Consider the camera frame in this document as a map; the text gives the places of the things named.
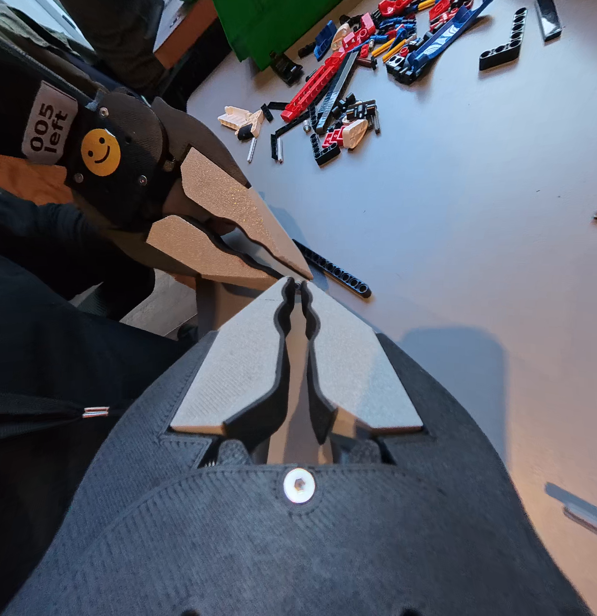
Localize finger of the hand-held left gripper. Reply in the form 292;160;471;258
145;215;283;292
180;146;315;282

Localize black lanyard strap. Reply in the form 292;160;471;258
0;390;112;440

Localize person's dark clothing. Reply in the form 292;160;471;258
0;250;217;614

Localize green plastic bin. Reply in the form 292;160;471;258
212;0;346;73

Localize pile of toy building pieces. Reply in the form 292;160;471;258
218;0;494;167

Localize black angled toy beam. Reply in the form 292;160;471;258
479;7;528;72

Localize grey desk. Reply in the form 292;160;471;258
185;0;597;616

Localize long black toy beam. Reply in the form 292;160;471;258
293;239;373;299

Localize black flat toy tile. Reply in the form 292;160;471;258
535;0;564;42

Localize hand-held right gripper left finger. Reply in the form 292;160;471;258
170;277;296;453

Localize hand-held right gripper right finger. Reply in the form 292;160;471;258
301;280;424;447

